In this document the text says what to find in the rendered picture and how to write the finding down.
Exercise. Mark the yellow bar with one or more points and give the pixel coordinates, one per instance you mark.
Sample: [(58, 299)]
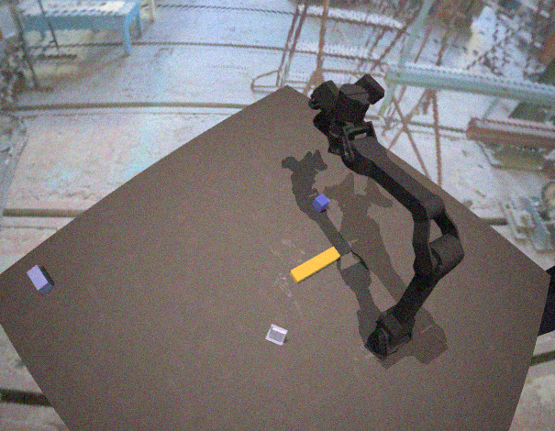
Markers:
[(304, 270)]

